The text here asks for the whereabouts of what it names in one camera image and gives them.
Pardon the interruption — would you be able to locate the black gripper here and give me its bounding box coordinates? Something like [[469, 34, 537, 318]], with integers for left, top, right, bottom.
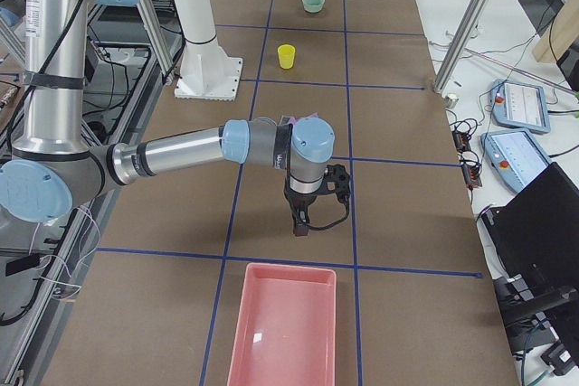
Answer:
[[284, 178, 316, 237]]

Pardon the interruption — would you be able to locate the purple microfiber cloth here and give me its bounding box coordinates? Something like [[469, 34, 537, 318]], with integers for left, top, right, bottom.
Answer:
[[280, 112, 318, 125]]

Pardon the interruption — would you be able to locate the yellow plastic cup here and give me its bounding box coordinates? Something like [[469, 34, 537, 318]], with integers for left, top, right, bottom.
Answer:
[[277, 43, 296, 70]]

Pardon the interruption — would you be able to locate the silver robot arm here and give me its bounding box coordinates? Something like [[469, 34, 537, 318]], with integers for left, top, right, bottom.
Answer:
[[1, 0, 349, 236]]

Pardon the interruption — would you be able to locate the pink plastic bin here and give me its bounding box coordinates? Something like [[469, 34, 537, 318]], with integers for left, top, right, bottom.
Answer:
[[227, 263, 337, 385]]

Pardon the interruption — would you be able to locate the lower teach pendant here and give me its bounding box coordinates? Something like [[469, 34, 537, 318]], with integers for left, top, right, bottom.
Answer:
[[480, 127, 552, 193]]

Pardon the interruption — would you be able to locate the teach pendant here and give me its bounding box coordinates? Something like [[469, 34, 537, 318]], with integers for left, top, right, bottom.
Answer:
[[480, 127, 552, 193], [489, 80, 551, 134]]

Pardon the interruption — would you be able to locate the mint green bowl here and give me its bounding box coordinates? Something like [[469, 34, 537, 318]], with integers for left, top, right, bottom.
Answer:
[[301, 0, 326, 14]]

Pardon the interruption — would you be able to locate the black laptop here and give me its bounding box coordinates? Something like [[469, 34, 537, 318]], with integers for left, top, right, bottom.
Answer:
[[482, 162, 578, 288]]

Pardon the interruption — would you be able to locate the upper teach pendant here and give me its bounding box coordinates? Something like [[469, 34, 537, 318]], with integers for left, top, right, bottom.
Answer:
[[489, 80, 551, 134]]

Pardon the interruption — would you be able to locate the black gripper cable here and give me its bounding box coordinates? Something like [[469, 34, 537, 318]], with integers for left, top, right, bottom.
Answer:
[[307, 164, 352, 231]]

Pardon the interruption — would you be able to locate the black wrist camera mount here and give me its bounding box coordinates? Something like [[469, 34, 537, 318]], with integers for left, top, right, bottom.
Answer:
[[320, 164, 351, 203]]

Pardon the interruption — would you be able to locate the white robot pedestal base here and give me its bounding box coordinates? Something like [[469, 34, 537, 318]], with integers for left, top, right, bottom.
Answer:
[[174, 0, 243, 101]]

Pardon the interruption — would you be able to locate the aluminium frame post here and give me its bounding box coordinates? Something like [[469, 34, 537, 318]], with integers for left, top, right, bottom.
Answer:
[[433, 0, 488, 94]]

